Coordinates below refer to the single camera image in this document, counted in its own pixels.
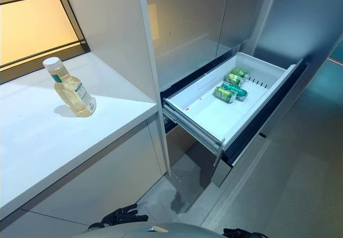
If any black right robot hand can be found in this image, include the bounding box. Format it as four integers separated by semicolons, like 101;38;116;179
223;227;254;238

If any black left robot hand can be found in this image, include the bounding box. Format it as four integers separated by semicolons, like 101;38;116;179
101;203;148;229

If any yellow drink bottle white cap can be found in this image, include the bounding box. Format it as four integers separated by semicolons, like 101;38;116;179
42;56;97;118

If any white fridge drawer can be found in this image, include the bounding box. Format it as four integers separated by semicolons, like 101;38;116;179
160;51;308;188

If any stainless steel fridge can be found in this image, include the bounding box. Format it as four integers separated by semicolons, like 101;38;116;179
144;0;343;174

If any grey robot torso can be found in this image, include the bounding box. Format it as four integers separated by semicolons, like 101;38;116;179
88;222;229;238

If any white counter cabinet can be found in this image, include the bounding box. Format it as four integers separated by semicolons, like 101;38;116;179
0;52;168;238

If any teal green soda can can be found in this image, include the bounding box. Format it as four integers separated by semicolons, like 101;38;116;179
220;81;249;101

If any white tall cabinet panel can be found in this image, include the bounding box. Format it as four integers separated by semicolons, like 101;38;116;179
61;0;173;177

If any black framed backlit window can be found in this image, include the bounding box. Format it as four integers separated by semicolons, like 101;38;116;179
0;0;90;85

